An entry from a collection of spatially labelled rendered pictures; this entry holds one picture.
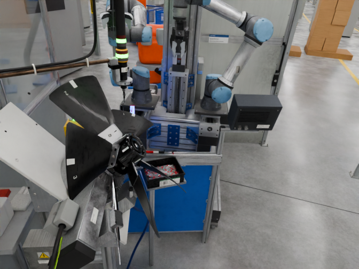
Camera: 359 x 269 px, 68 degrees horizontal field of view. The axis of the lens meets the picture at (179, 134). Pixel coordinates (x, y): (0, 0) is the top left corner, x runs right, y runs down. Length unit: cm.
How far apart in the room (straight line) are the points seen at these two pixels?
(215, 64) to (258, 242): 178
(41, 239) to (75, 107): 58
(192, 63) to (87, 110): 104
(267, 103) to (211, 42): 147
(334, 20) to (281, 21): 599
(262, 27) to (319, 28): 742
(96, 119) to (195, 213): 120
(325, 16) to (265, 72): 595
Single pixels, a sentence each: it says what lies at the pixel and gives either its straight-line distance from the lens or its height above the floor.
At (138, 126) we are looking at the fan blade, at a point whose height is 118.
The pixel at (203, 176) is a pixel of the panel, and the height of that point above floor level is 67.
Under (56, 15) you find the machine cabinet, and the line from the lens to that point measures 542.
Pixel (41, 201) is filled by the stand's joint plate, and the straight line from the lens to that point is 123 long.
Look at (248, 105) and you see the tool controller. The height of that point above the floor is 123.
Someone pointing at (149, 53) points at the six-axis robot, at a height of 58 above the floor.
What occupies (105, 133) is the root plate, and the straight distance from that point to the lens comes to 110.
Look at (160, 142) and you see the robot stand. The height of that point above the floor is 74.
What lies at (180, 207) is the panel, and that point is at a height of 39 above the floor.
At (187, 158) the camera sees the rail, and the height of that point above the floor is 84.
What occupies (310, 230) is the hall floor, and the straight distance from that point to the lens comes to 268.
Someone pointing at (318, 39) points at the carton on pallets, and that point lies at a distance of 907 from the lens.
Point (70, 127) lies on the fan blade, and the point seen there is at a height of 142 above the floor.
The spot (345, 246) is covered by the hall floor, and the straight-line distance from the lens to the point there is 272.
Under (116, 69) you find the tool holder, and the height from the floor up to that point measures 151.
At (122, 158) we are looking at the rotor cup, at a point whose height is 120.
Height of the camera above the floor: 182
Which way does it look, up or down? 31 degrees down
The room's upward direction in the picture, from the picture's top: 4 degrees clockwise
